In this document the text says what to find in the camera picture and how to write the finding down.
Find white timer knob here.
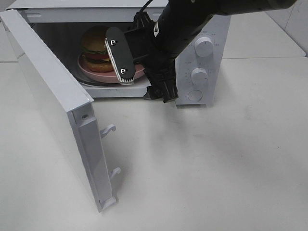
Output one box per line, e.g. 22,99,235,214
191,68,208,85

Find white round door button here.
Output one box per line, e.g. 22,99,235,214
187,90,203,102

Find burger with lettuce and cheese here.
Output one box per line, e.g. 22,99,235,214
81,26,114,72

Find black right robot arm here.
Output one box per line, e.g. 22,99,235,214
105,0,294,106

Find pink round plate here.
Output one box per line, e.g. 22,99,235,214
77,54,144,84

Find white microwave oven body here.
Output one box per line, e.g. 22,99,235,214
0,0,231,105

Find white microwave door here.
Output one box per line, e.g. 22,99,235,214
0,10,121,211

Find white upper power knob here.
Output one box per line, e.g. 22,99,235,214
194,36,214,57

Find glass microwave turntable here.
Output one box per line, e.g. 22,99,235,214
75,74,148,87

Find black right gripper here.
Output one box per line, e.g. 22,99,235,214
105,12,178,103

